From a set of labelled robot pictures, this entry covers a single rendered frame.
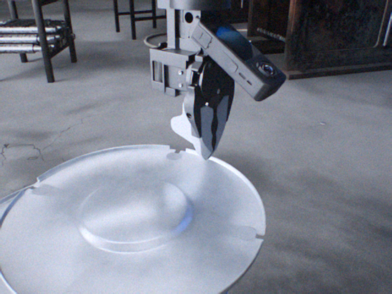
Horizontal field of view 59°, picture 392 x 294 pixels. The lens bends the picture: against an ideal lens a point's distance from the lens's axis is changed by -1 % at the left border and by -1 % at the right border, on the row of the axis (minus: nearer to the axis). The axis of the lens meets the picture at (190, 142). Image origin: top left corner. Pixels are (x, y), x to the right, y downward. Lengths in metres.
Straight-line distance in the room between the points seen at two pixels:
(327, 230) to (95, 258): 0.68
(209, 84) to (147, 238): 0.19
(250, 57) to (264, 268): 0.53
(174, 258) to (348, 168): 0.93
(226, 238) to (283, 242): 0.52
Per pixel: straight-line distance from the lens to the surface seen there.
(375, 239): 0.97
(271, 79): 0.39
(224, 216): 0.40
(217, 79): 0.43
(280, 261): 0.84
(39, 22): 1.96
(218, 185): 0.44
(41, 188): 0.48
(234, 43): 0.41
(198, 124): 0.43
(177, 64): 0.42
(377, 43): 2.40
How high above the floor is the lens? 0.59
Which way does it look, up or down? 28 degrees down
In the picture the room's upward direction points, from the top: straight up
